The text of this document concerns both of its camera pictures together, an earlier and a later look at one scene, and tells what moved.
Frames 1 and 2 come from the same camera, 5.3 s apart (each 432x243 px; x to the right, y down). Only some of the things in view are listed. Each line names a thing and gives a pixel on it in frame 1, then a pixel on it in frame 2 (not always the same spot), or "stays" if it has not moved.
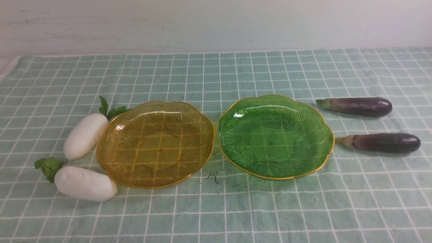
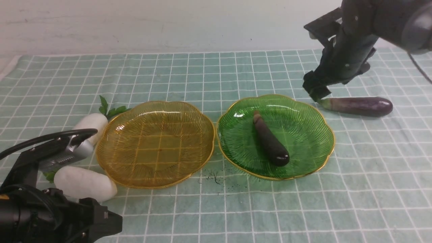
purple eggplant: x=365 y=106 stays
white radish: x=77 y=182 stays
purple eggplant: x=395 y=143 → x=277 y=153
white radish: x=88 y=132 stays
